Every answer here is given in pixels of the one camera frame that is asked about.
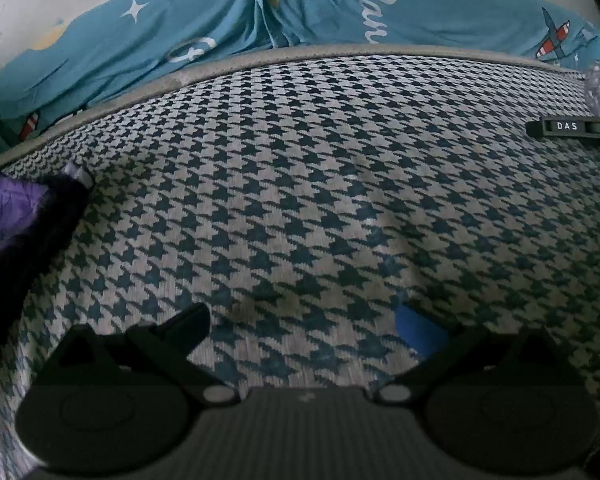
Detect purple cloth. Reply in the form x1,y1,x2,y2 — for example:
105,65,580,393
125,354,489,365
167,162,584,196
0,160,95,401

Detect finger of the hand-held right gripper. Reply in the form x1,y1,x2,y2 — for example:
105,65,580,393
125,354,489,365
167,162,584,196
526,116,600,139

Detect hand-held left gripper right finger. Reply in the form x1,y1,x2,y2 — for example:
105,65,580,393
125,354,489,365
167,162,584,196
374,304,579,407

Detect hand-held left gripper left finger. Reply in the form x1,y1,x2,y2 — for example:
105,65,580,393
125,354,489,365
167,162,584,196
45,303,242,407

